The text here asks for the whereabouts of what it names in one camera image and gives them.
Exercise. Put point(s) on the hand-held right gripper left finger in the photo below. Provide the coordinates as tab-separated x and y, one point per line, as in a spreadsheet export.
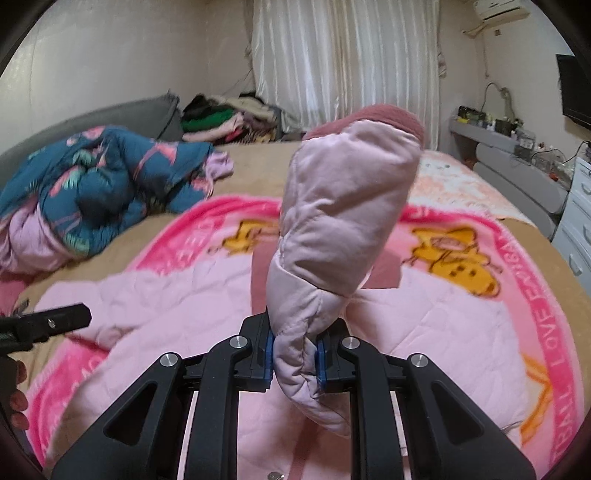
269	364

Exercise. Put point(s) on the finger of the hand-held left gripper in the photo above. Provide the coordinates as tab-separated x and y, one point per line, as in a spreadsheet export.
55	319

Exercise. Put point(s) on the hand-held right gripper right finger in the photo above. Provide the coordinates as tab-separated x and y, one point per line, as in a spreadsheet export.
322	369

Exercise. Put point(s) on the pink quilted jacket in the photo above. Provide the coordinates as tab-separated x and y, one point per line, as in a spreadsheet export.
351	194

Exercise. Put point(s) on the pile of mixed clothes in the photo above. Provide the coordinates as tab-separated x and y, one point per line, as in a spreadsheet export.
217	120

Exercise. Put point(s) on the person's left hand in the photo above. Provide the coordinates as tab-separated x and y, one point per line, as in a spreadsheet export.
19	392

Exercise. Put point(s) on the blue floral garment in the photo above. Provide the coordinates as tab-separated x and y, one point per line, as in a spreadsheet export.
106	184

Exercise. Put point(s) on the pink printed blanket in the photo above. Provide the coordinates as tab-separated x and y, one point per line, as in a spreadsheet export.
461	263

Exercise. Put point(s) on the tan bed sheet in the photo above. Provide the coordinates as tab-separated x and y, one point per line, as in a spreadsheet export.
258	170

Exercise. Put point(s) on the grey pillow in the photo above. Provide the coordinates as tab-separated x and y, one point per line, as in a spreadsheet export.
138	115

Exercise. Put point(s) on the pale floral sheet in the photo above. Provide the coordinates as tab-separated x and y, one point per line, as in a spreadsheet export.
461	189

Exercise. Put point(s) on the grey shelf unit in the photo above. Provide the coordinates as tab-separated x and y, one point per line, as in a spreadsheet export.
508	166

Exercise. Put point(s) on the white drawer cabinet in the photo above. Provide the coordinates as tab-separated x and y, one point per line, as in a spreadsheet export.
577	217

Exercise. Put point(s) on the cluster of small gadgets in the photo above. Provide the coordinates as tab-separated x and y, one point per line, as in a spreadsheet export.
517	134

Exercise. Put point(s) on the white curtain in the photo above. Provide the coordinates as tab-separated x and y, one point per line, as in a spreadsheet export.
346	55

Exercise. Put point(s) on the white gooseneck holder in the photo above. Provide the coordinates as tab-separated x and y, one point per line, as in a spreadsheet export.
505	94

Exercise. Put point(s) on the black television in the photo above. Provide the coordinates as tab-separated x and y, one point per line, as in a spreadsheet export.
575	87

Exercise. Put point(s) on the white air conditioner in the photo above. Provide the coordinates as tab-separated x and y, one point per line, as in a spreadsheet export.
503	8

